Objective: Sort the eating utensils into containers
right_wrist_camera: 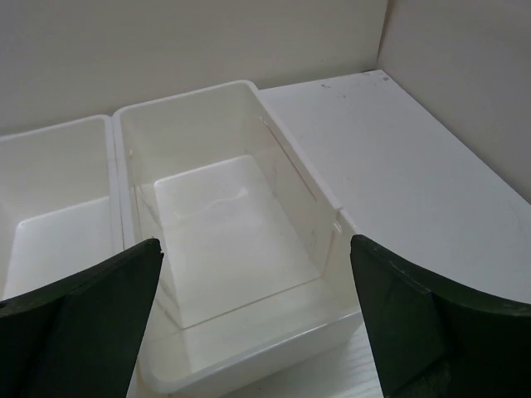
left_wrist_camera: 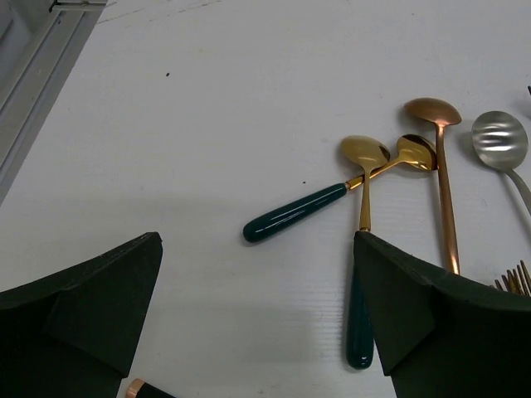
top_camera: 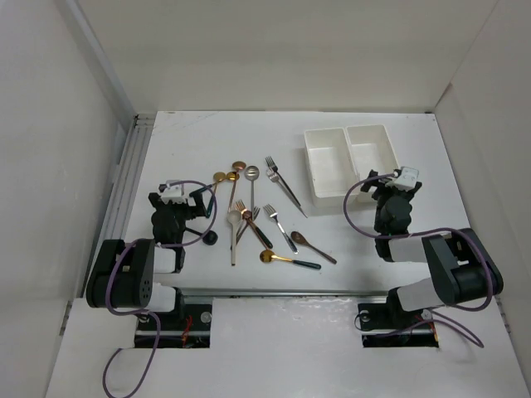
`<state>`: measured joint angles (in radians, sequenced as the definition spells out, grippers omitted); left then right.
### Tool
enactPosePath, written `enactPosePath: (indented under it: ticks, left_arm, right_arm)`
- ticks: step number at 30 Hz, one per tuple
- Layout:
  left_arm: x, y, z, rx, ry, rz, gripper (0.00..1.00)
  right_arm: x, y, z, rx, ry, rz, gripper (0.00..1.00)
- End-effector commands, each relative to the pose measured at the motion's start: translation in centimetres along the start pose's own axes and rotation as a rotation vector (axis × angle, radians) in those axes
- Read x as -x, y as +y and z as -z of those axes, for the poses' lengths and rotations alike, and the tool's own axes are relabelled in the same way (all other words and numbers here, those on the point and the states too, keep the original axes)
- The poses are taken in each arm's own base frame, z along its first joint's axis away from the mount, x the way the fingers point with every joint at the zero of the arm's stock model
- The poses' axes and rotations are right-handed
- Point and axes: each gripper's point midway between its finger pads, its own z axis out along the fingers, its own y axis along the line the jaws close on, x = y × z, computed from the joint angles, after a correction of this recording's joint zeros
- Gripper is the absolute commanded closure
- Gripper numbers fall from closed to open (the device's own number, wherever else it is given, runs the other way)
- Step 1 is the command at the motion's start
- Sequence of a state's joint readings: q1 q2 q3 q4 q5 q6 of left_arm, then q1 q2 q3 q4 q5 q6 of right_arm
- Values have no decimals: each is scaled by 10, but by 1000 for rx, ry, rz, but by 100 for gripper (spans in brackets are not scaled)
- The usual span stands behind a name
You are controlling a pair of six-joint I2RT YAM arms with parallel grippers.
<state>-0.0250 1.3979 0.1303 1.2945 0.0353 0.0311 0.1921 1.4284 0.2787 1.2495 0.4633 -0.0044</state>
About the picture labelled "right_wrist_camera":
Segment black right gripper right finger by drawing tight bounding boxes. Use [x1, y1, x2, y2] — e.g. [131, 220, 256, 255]
[350, 235, 530, 397]

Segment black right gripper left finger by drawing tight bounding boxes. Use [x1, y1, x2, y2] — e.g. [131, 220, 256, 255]
[1, 238, 163, 397]

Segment white fork container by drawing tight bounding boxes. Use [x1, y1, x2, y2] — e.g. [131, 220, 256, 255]
[112, 80, 362, 397]

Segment white spoon container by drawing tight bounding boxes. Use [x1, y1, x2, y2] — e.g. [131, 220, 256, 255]
[1, 115, 124, 299]

